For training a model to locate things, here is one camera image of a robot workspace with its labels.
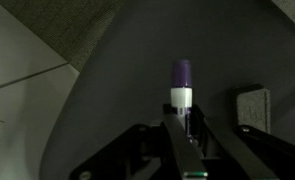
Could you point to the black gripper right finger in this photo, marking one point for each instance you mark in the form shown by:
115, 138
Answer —
253, 156

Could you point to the black chair seat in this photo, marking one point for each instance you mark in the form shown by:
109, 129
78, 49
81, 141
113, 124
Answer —
130, 66

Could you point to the white marker with dark cap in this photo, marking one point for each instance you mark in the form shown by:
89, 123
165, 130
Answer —
181, 93

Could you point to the black whiteboard eraser block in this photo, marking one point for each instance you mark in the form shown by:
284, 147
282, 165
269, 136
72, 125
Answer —
253, 108

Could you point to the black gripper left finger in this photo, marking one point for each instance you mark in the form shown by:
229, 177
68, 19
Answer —
183, 153

